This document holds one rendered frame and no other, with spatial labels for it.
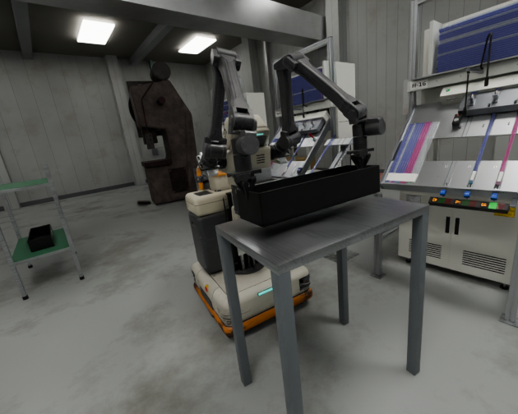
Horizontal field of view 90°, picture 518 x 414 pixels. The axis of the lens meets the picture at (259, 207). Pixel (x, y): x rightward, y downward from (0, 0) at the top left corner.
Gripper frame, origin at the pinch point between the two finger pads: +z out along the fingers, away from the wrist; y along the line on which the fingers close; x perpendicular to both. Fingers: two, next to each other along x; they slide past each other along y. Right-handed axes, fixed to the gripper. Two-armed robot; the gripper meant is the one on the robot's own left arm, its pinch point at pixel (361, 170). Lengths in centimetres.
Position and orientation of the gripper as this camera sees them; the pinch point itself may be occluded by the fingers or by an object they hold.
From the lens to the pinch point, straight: 123.8
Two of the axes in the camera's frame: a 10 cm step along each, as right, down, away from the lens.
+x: -4.9, -1.5, 8.6
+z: 1.3, 9.6, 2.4
